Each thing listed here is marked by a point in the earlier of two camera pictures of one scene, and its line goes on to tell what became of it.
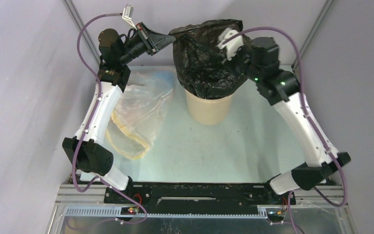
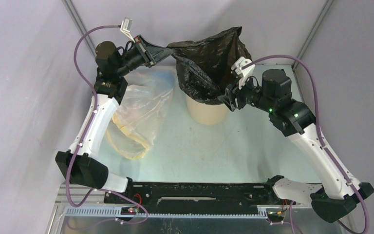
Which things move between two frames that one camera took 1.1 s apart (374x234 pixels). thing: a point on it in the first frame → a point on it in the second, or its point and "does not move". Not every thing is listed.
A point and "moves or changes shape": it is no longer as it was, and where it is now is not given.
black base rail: (197, 198) does not move
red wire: (138, 195) does not move
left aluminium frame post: (73, 12) does not move
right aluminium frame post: (318, 20) does not move
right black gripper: (243, 54) → (231, 100)
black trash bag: (203, 68) moves or changes shape
